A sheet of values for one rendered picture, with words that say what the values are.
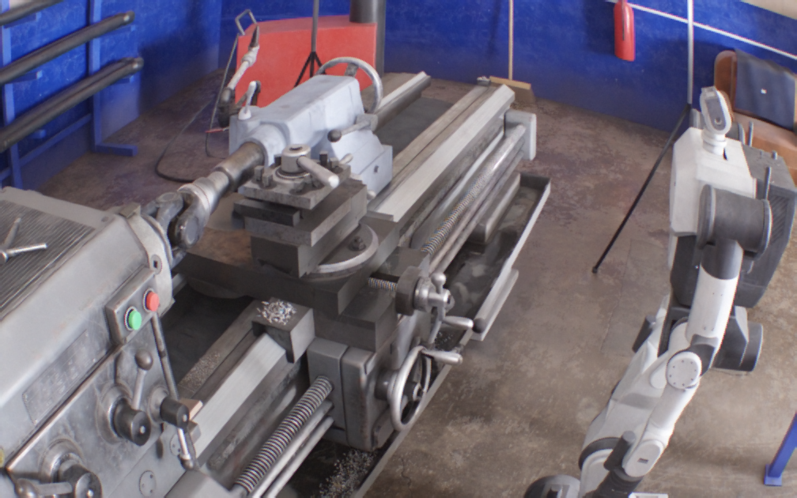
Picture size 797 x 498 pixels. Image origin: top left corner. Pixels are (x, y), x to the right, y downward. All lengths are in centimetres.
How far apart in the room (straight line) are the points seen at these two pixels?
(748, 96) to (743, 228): 404
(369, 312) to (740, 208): 91
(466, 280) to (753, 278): 156
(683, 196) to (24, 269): 111
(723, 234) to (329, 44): 370
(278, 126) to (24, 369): 120
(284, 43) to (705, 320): 376
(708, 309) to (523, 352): 194
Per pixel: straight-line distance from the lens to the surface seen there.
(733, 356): 158
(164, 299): 146
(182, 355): 188
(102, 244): 111
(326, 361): 175
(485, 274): 280
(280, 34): 468
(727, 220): 120
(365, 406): 179
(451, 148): 258
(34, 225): 122
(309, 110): 200
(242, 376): 161
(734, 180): 133
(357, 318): 171
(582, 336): 325
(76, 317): 103
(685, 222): 134
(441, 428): 275
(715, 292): 126
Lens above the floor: 182
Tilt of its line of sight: 29 degrees down
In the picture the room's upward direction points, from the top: 1 degrees clockwise
